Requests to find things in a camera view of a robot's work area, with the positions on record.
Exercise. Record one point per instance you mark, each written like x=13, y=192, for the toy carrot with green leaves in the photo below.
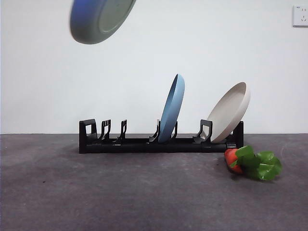
x=253, y=162

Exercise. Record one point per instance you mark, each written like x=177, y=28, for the green plate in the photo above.
x=96, y=21

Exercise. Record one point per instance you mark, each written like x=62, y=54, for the blue plate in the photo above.
x=172, y=109

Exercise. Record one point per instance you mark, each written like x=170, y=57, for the black plate rack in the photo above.
x=154, y=147

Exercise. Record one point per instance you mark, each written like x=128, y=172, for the beige plate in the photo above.
x=229, y=113

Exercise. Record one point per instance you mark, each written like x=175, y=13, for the white wall socket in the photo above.
x=300, y=16

